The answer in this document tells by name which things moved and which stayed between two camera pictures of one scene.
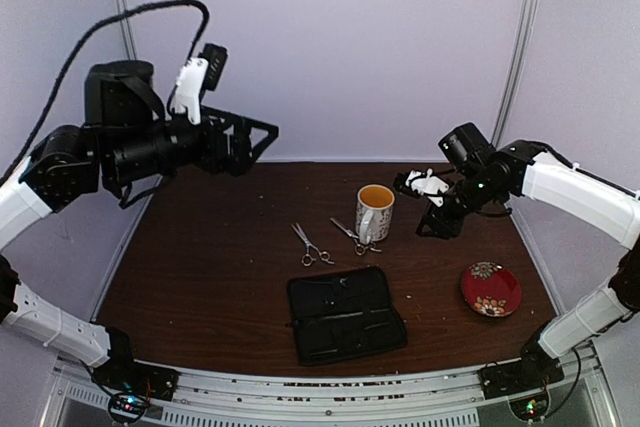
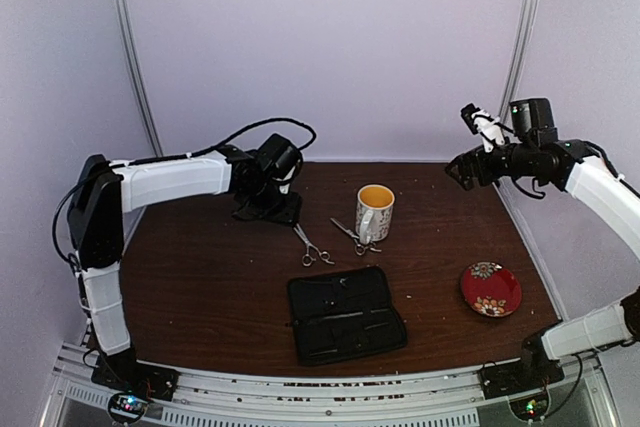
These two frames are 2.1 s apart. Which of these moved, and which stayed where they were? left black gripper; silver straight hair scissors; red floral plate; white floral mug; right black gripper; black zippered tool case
Moved: right black gripper; left black gripper
Stayed: red floral plate; white floral mug; silver straight hair scissors; black zippered tool case
